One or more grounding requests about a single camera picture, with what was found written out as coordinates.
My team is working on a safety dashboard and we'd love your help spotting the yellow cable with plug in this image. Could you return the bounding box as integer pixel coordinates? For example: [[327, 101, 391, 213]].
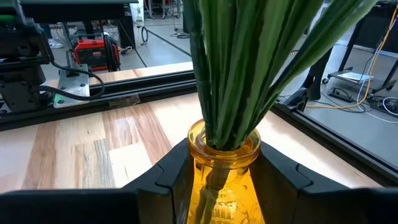
[[305, 2, 398, 110]]

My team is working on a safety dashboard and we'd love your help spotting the black arm base cable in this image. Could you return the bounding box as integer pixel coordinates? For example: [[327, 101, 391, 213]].
[[36, 60, 106, 102]]

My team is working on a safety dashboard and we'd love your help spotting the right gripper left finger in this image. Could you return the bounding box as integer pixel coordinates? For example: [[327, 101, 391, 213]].
[[0, 138, 195, 224]]

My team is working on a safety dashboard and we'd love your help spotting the black power strip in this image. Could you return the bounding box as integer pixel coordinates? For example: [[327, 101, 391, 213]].
[[327, 86, 356, 104]]

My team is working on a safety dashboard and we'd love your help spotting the black workbench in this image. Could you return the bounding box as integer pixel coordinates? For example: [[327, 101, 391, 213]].
[[18, 0, 140, 50]]

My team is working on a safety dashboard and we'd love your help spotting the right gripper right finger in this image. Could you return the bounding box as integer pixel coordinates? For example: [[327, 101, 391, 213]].
[[249, 141, 398, 224]]

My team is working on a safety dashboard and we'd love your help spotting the black aluminium table frame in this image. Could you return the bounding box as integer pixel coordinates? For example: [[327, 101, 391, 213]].
[[0, 70, 398, 187]]

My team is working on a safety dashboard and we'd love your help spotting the black wheeled cart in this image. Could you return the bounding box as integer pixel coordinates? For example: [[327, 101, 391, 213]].
[[303, 0, 398, 101]]

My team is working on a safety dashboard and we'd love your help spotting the person's foot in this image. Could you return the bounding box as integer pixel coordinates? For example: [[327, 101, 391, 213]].
[[47, 37, 65, 50]]

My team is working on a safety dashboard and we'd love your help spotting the red black equipment case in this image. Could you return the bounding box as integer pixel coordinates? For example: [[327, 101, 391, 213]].
[[72, 38, 121, 73]]

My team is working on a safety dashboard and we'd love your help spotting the black frame clamp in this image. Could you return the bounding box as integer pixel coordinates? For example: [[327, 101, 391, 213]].
[[280, 87, 309, 113]]

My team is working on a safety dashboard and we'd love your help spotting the yellow glass vase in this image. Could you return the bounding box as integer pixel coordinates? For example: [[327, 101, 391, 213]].
[[185, 118, 267, 224]]

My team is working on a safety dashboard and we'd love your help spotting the white paper sheet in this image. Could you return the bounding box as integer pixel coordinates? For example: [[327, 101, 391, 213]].
[[336, 71, 374, 83]]

